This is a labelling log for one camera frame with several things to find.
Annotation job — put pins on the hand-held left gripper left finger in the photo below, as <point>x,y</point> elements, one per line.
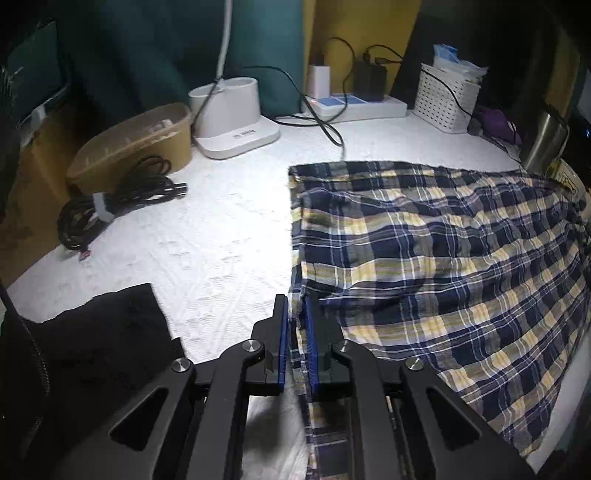
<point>280,350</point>

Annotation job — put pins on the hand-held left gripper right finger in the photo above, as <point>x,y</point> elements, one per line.
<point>311,350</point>

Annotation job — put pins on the blue yellow plaid pants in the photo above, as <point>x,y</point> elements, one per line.
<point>438,258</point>

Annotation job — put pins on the white fringed tablecloth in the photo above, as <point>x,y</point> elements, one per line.
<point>207,240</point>

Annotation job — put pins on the black cloth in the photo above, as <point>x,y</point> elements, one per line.
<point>106,332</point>

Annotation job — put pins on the white desk lamp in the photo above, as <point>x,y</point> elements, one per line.
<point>231,134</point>

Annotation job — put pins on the white power strip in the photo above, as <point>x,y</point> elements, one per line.
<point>369,110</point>

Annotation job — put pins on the brown lidded container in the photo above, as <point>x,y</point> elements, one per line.
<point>134,147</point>

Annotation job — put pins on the white charger plug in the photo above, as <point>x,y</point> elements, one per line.
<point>318,81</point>

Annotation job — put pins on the black charger adapter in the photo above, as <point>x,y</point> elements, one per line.
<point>369,81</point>

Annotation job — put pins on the white perforated basket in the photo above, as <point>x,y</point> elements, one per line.
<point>438,104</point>

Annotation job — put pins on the purple cloth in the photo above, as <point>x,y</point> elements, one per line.
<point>496,122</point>

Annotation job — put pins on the cream bear mug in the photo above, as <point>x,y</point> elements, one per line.
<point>565,177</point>

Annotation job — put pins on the stainless steel tumbler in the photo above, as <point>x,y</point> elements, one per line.
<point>542,138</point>

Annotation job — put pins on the blue plastic packets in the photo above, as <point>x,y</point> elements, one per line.
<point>450,57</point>

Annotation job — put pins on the teal curtain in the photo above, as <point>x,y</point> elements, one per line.
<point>138,55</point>

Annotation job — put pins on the yellow curtain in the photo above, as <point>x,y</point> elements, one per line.
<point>360,23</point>

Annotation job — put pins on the white tablet stand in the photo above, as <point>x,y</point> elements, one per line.
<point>34,117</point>

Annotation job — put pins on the tablet with dark screen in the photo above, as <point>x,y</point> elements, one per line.
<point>37,69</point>

